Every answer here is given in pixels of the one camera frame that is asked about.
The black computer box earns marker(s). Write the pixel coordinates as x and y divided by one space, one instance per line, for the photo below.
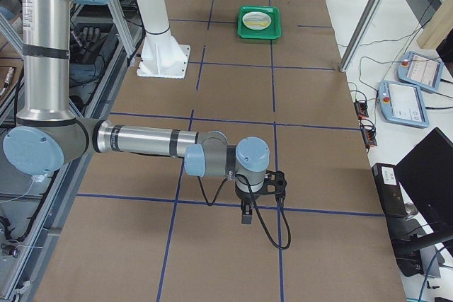
389 191

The green plastic tray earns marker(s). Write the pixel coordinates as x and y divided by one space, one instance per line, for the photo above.
273 32

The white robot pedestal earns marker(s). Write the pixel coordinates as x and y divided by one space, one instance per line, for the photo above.
161 56

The aluminium side rail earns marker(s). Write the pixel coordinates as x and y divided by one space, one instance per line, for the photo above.
35 160

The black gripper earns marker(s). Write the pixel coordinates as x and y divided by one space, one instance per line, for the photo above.
244 196

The wooden board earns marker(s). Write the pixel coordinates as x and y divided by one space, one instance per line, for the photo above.
438 28

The near blue teach pendant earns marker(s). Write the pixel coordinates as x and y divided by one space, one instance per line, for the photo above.
402 103

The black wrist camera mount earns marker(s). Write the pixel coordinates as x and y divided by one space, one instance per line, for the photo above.
274 184

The black monitor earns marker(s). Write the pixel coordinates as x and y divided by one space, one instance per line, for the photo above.
426 175

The aluminium frame post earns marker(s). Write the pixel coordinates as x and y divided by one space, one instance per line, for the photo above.
358 35

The black orange connector strip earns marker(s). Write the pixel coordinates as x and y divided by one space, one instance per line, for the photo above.
367 127

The blue teach pendant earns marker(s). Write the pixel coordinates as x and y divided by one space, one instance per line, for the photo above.
402 103
420 70

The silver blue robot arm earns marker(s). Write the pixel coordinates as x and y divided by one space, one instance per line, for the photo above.
46 57

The brown cardboard table cover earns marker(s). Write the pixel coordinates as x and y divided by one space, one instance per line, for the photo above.
140 229

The far blue teach pendant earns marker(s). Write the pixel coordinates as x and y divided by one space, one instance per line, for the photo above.
420 70

